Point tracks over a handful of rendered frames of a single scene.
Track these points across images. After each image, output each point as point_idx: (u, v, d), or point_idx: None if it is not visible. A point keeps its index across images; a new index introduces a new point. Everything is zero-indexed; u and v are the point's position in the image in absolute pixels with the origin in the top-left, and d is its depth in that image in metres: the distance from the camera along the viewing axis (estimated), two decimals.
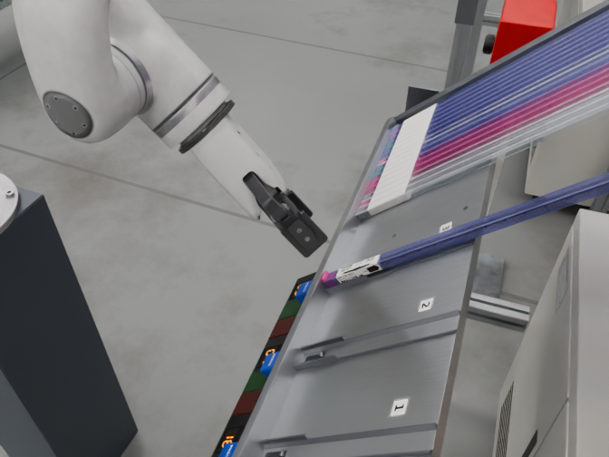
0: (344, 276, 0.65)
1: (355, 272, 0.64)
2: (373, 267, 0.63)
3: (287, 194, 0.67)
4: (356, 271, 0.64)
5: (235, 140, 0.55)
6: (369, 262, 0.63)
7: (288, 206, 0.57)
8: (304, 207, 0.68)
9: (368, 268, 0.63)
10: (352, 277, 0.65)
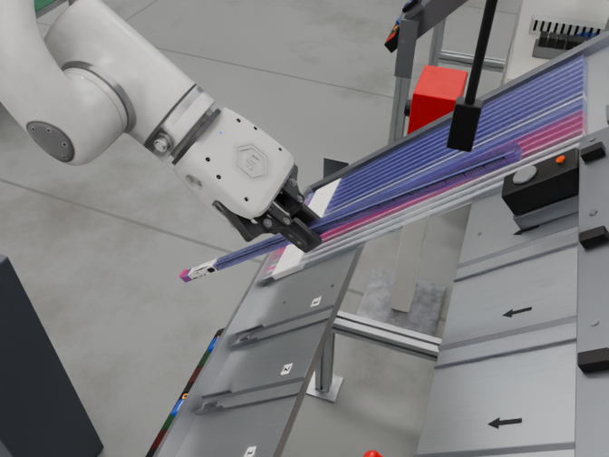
0: (193, 274, 0.79)
1: (199, 272, 0.78)
2: (211, 269, 0.76)
3: None
4: (200, 271, 0.78)
5: None
6: (208, 264, 0.77)
7: (286, 198, 0.65)
8: (299, 240, 0.65)
9: (207, 269, 0.77)
10: (199, 276, 0.79)
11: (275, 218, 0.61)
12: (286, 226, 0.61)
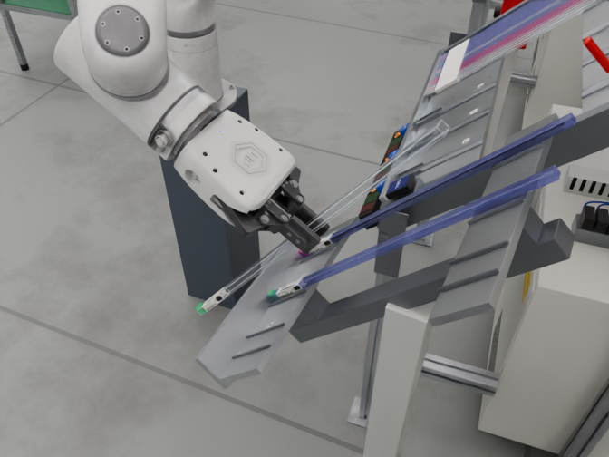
0: (312, 248, 0.99)
1: (317, 246, 0.98)
2: (327, 242, 0.96)
3: (284, 226, 0.64)
4: (318, 245, 0.98)
5: None
6: (324, 238, 0.97)
7: (288, 199, 0.66)
8: (299, 241, 0.64)
9: (324, 243, 0.97)
10: (316, 249, 0.99)
11: (273, 215, 0.61)
12: (284, 223, 0.61)
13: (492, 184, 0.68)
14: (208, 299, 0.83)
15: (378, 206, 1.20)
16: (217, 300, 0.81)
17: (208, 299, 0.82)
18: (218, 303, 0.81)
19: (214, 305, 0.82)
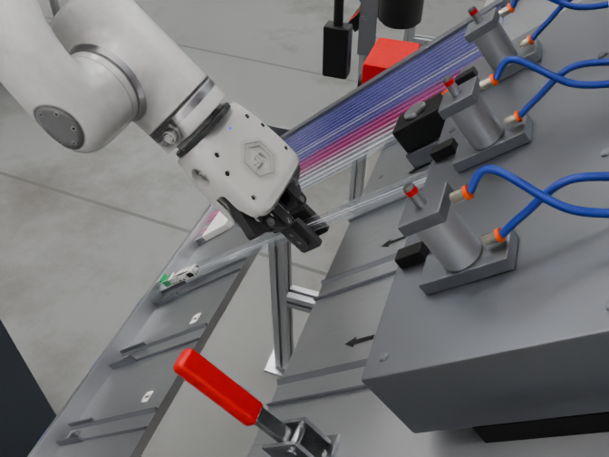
0: None
1: None
2: None
3: None
4: None
5: None
6: None
7: (287, 197, 0.65)
8: None
9: None
10: None
11: (279, 218, 0.60)
12: (289, 226, 0.61)
13: None
14: (176, 273, 0.81)
15: None
16: (187, 277, 0.79)
17: (177, 274, 0.81)
18: (188, 278, 0.79)
19: (182, 279, 0.80)
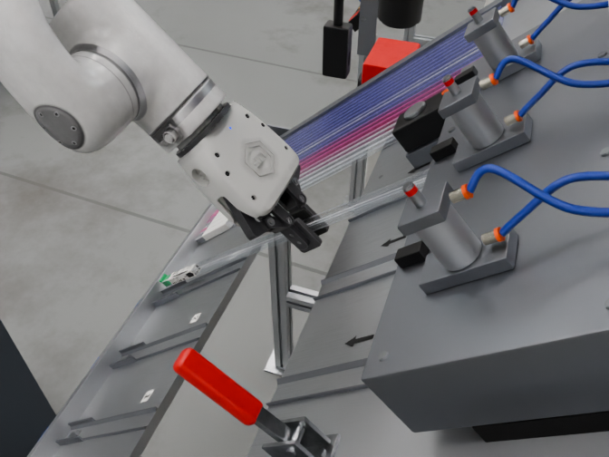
0: None
1: None
2: None
3: None
4: None
5: None
6: None
7: (287, 197, 0.65)
8: None
9: None
10: None
11: (279, 218, 0.60)
12: (289, 226, 0.61)
13: None
14: (176, 273, 0.81)
15: None
16: (187, 277, 0.79)
17: (177, 274, 0.81)
18: (188, 278, 0.79)
19: (182, 279, 0.80)
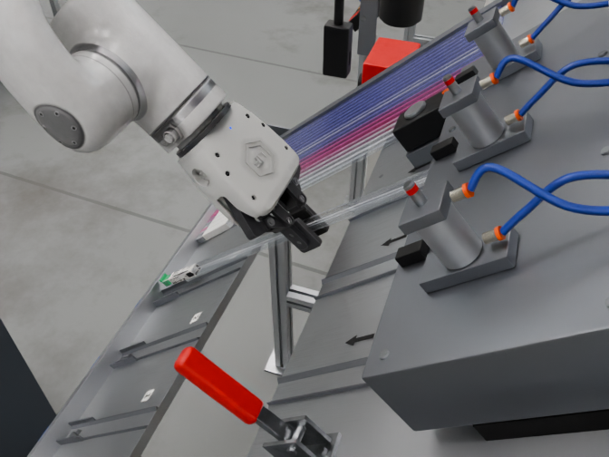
0: None
1: None
2: None
3: None
4: None
5: None
6: None
7: (287, 197, 0.65)
8: None
9: None
10: None
11: (279, 218, 0.60)
12: (289, 226, 0.61)
13: None
14: (176, 273, 0.81)
15: None
16: (187, 277, 0.79)
17: (177, 274, 0.81)
18: (188, 278, 0.79)
19: (182, 279, 0.80)
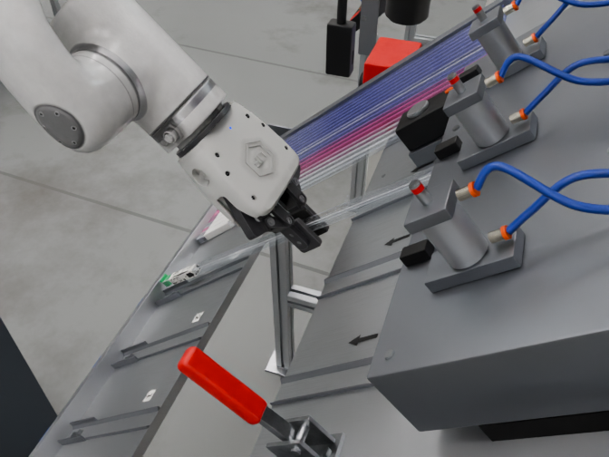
0: None
1: None
2: None
3: None
4: None
5: None
6: None
7: (287, 197, 0.65)
8: None
9: None
10: None
11: (279, 218, 0.60)
12: (289, 226, 0.61)
13: None
14: (176, 273, 0.81)
15: None
16: (187, 277, 0.79)
17: (177, 274, 0.81)
18: (188, 278, 0.80)
19: (182, 279, 0.80)
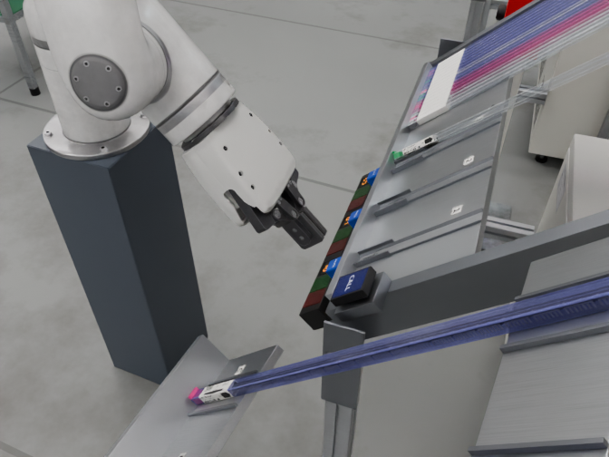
0: (205, 397, 0.61)
1: (212, 395, 0.60)
2: (226, 394, 0.58)
3: (300, 211, 0.63)
4: (213, 394, 0.60)
5: (217, 158, 0.55)
6: (223, 386, 0.59)
7: (285, 214, 0.61)
8: (316, 227, 0.63)
9: (221, 393, 0.59)
10: (212, 400, 0.61)
11: (282, 199, 0.65)
12: None
13: (504, 403, 0.30)
14: (411, 145, 0.94)
15: None
16: (423, 143, 0.91)
17: (413, 144, 0.93)
18: (423, 145, 0.91)
19: (417, 147, 0.92)
